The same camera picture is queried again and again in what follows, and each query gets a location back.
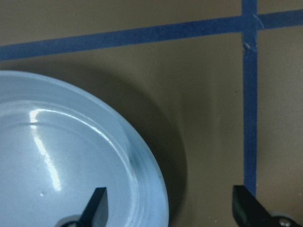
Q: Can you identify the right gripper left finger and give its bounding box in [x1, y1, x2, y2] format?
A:
[56, 187, 109, 227]

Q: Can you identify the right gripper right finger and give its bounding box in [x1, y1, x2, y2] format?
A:
[232, 185, 300, 227]

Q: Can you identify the blue plate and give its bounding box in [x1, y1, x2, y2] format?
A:
[0, 70, 169, 227]

